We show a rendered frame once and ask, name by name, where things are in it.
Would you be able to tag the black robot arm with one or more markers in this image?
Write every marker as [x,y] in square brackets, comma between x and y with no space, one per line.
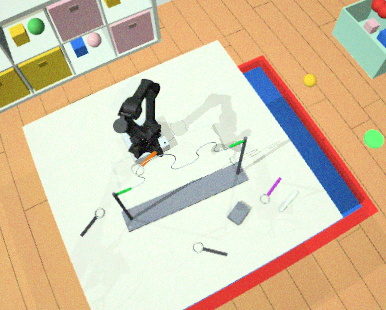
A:
[131,109]

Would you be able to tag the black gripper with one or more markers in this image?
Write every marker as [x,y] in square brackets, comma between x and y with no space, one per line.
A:
[150,145]

